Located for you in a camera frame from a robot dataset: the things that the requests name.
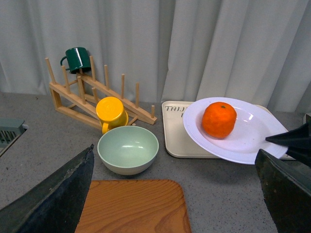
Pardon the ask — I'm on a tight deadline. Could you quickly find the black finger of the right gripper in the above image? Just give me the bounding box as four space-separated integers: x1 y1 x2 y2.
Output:
265 122 311 167

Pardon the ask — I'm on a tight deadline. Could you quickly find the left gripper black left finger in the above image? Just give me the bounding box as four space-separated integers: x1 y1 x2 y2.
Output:
0 145 94 233

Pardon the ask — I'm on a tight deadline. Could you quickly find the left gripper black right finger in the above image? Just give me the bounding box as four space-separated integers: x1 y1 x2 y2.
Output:
255 149 311 233

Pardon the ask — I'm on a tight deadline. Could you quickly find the white round plate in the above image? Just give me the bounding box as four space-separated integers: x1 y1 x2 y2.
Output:
183 97 288 165

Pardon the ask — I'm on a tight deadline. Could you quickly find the orange fruit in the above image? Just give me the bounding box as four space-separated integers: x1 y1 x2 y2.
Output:
202 102 237 139

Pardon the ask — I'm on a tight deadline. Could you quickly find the wooden cutting board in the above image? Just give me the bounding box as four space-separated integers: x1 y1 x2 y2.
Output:
75 180 191 233

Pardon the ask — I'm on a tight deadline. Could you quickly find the grey green basket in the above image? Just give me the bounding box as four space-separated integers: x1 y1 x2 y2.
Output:
0 118 27 156

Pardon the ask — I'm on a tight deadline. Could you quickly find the green bowl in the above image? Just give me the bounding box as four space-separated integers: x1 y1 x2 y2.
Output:
97 126 159 176

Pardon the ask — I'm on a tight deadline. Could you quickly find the wooden dish rack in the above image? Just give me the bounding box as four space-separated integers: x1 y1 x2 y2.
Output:
45 58 157 129

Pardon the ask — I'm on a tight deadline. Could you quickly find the yellow mug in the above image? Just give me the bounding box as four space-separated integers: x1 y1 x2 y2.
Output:
96 97 128 134

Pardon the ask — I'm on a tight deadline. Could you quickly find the beige bear tray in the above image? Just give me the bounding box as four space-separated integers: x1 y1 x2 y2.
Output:
162 101 291 160

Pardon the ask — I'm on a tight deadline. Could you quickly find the dark green mug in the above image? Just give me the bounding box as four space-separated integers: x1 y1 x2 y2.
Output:
60 47 91 74

